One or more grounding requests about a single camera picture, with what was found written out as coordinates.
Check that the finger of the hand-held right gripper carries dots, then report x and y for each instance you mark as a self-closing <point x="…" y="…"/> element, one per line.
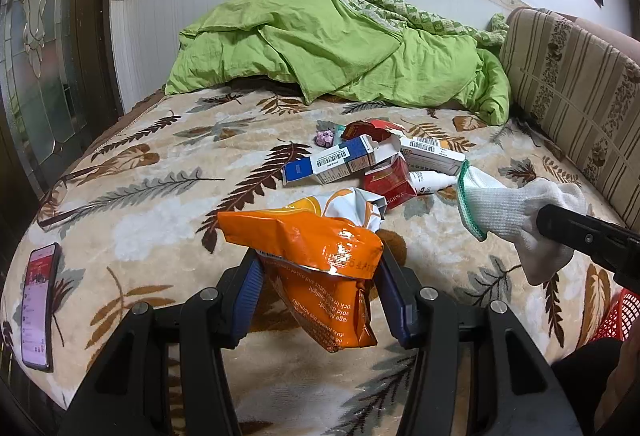
<point x="585" y="236"/>

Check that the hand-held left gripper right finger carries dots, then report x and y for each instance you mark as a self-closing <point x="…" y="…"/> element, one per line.
<point x="392" y="306"/>

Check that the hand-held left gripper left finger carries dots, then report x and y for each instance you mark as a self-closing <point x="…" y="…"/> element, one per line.
<point x="247" y="303"/>

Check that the red plastic basket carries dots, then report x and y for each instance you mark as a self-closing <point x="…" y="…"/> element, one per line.
<point x="620" y="316"/>

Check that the white knit glove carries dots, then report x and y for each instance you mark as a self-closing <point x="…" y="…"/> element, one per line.
<point x="500" y="211"/>

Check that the orange snack bag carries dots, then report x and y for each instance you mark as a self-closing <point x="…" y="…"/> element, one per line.
<point x="320" y="241"/>

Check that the orange and white medicine box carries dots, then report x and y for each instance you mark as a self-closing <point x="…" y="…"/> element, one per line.
<point x="435" y="160"/>

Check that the teal tissue pack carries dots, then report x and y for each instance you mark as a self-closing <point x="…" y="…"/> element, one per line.
<point x="339" y="130"/>

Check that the red cigarette pack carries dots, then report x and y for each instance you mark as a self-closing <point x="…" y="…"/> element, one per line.
<point x="390" y="188"/>

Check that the small white bottle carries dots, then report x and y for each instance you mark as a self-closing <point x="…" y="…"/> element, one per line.
<point x="430" y="181"/>

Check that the leaf print blanket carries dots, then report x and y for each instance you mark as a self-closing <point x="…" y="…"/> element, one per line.
<point x="150" y="196"/>

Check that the striped floral cushion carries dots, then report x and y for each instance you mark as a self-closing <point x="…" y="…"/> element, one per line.
<point x="575" y="90"/>

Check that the person's dark clothing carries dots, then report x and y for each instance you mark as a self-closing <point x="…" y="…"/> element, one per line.
<point x="600" y="391"/>

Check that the blue and white carton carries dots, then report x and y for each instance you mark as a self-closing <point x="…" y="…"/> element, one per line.
<point x="325" y="163"/>

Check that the torn red packet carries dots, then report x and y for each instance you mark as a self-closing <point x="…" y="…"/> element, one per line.
<point x="372" y="128"/>

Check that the purple crumpled wrapper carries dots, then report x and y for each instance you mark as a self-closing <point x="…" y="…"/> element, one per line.
<point x="323" y="138"/>

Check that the eyeglasses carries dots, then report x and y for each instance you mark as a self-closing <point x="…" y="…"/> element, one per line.
<point x="60" y="215"/>

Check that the smartphone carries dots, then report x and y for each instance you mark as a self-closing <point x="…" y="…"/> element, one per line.
<point x="37" y="306"/>

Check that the green quilt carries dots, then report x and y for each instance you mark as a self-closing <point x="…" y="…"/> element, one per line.
<point x="300" y="45"/>

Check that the wooden stained glass door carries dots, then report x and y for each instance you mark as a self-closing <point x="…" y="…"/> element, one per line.
<point x="45" y="65"/>

